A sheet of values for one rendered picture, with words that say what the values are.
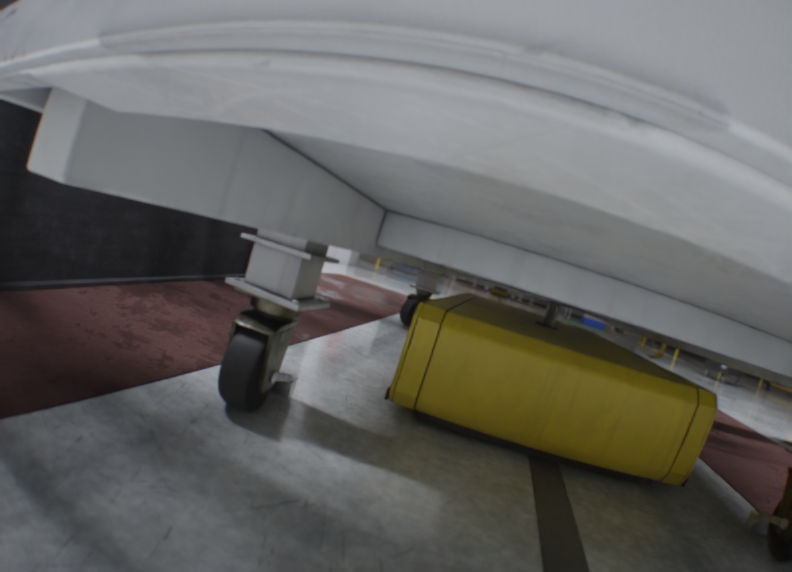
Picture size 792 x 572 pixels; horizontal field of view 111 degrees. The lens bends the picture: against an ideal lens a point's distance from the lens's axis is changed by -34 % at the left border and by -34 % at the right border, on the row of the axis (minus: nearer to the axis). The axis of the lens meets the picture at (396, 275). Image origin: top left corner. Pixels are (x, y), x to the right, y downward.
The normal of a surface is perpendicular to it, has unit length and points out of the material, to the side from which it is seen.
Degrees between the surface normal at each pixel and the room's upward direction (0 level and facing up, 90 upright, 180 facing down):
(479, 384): 90
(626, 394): 90
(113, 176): 90
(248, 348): 49
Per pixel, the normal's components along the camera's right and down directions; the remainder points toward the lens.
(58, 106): -0.24, -0.03
